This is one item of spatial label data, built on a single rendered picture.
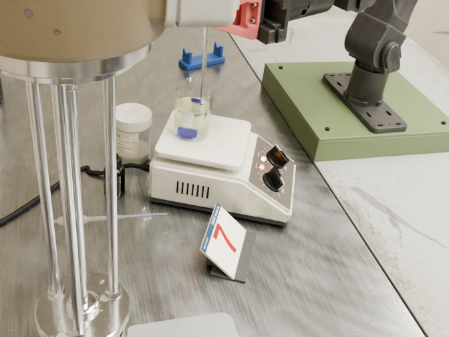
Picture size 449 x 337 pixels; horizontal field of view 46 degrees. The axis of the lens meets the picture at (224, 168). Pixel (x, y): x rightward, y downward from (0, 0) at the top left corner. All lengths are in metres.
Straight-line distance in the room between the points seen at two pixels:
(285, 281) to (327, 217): 0.15
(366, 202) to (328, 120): 0.17
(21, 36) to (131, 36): 0.05
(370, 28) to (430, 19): 1.89
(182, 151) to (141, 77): 0.39
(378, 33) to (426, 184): 0.25
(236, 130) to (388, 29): 0.30
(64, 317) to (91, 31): 0.24
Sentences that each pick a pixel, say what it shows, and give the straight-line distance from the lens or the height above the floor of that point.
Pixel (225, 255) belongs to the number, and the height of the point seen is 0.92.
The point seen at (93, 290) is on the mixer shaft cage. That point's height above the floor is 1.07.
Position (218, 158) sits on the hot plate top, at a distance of 0.71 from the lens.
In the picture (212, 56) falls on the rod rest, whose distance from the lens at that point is 1.17.
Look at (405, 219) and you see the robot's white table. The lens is 0.83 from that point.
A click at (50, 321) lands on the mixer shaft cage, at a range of 0.41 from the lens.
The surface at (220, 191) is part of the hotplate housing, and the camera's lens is 0.72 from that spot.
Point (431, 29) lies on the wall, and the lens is 2.84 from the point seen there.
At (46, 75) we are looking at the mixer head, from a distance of 0.25.
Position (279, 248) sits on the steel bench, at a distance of 0.72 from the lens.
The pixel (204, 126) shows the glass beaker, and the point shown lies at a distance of 0.73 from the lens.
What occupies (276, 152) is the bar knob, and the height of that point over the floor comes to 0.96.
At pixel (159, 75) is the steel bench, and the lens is 1.09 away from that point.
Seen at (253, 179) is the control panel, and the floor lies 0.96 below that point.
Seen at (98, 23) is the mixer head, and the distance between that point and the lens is 0.23.
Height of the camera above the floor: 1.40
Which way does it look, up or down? 36 degrees down
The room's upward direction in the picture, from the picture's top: 8 degrees clockwise
